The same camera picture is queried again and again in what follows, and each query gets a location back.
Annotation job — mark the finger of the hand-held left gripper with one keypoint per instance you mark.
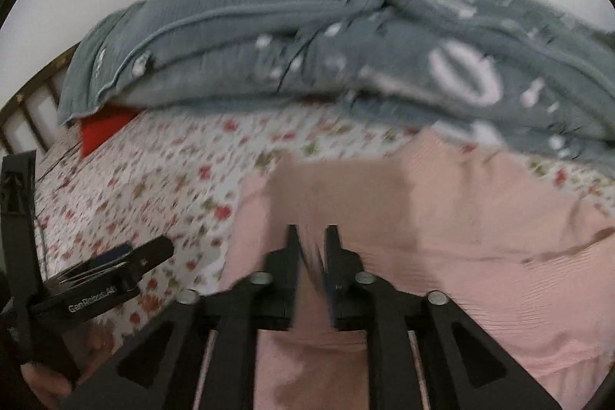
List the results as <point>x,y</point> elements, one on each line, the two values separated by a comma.
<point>149,252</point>
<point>108,257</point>

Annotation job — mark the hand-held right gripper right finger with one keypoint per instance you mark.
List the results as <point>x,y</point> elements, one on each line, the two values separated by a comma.
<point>330,266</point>

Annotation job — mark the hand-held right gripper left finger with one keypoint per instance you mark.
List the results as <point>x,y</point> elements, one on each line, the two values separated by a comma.
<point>291,261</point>

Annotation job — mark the pink knit garment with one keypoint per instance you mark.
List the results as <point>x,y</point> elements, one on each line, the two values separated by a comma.
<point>456,246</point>

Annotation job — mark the person's left hand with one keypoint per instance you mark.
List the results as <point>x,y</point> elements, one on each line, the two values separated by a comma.
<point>45,386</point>

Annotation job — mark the floral bed sheet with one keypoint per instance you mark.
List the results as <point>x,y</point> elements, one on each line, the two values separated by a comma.
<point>158,179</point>

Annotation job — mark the red cloth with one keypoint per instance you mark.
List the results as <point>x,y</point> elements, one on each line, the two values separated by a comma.
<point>103,129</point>

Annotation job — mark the wooden slatted headboard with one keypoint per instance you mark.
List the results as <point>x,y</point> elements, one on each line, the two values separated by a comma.
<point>33,112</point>

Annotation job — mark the grey printed blanket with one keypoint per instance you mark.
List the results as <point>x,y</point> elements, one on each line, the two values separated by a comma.
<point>288,35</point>

